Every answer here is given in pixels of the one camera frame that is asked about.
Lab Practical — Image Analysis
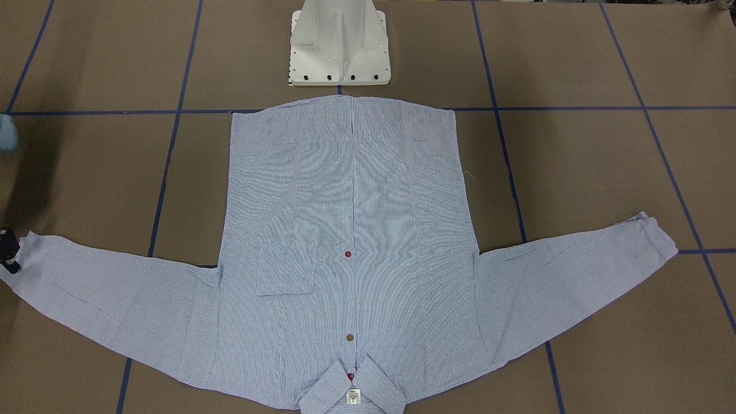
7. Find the light blue striped shirt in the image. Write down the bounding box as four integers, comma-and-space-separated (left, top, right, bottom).
2, 96, 678, 413

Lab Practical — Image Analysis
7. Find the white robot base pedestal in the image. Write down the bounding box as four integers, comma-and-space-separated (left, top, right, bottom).
289, 1, 392, 86

